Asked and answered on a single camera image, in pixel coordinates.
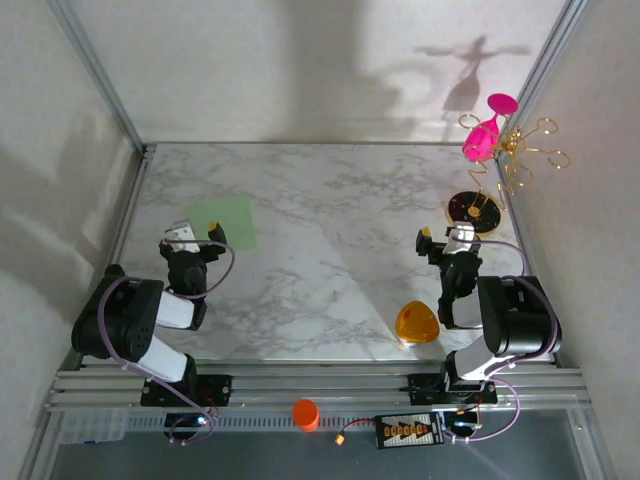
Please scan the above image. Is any green square paper sheet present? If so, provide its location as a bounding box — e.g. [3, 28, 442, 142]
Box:
[184, 195, 259, 252]

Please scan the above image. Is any orange translucent cup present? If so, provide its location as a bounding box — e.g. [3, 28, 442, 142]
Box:
[394, 300, 442, 347]

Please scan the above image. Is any pink wine glass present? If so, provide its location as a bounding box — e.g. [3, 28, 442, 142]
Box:
[461, 92, 520, 164]

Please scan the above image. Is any black controller box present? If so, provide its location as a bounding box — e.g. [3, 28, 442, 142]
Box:
[444, 410, 484, 435]
[163, 412, 211, 432]

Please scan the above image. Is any black charger board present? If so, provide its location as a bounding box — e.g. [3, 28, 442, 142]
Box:
[374, 412, 446, 448]

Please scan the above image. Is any clear plastic organizer box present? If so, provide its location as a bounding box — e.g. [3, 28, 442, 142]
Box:
[59, 407, 129, 446]

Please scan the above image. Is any orange plastic cylinder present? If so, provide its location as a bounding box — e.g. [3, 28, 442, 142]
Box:
[292, 398, 321, 433]

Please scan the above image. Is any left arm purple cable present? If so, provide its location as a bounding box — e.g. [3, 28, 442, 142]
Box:
[97, 238, 237, 447]

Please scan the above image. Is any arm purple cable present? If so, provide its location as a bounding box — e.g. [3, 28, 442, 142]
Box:
[97, 238, 237, 447]
[449, 238, 561, 446]

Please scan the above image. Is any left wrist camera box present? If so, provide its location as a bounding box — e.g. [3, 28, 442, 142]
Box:
[164, 221, 197, 253]

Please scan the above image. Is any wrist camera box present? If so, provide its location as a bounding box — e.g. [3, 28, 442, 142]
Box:
[444, 221, 479, 256]
[164, 221, 197, 253]

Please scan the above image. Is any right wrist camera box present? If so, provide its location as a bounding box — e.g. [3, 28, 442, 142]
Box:
[444, 221, 479, 256]

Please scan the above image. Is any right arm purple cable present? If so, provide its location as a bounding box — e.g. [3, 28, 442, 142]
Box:
[449, 238, 561, 446]

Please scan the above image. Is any gold wire glass rack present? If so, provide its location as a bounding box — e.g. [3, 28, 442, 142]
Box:
[444, 113, 572, 236]

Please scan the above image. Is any aluminium side rail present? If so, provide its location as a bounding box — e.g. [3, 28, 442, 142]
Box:
[497, 147, 560, 365]
[74, 144, 151, 369]

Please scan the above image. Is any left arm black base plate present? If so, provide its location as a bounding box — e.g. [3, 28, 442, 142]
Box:
[139, 373, 234, 407]

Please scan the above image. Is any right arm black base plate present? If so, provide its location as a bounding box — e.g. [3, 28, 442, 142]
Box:
[407, 372, 499, 406]

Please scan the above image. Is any grey slotted cable duct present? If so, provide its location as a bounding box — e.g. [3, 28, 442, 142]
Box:
[124, 412, 381, 434]

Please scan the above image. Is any aluminium mounting rail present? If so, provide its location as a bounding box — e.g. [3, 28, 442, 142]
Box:
[44, 367, 591, 414]

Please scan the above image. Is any yellow connector red wire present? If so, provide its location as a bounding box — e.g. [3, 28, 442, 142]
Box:
[333, 418, 381, 447]

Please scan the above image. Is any aluminium frame post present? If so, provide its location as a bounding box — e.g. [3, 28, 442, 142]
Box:
[47, 0, 149, 156]
[492, 0, 587, 166]

